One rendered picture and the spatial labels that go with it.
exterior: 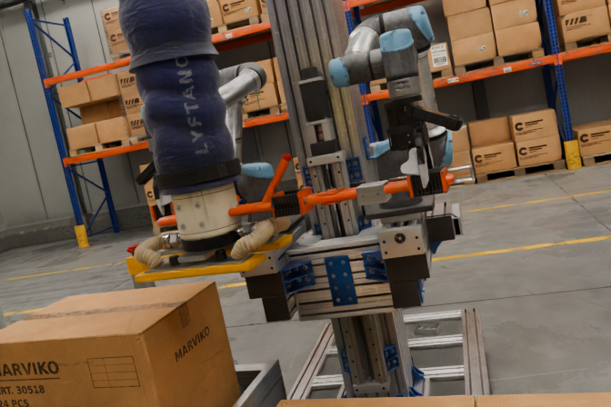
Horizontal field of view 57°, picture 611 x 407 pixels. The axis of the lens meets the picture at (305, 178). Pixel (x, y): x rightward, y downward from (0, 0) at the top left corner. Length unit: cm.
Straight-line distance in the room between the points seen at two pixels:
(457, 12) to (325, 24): 654
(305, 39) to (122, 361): 128
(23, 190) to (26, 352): 1150
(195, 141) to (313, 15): 90
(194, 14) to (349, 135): 88
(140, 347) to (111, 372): 13
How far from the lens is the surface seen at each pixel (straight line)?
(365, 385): 229
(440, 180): 131
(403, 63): 131
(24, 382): 185
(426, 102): 185
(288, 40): 217
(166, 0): 148
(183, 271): 146
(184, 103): 145
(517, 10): 865
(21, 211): 1337
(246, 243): 139
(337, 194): 137
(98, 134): 1037
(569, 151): 859
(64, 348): 170
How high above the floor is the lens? 138
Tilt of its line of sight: 6 degrees down
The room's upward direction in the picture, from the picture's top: 12 degrees counter-clockwise
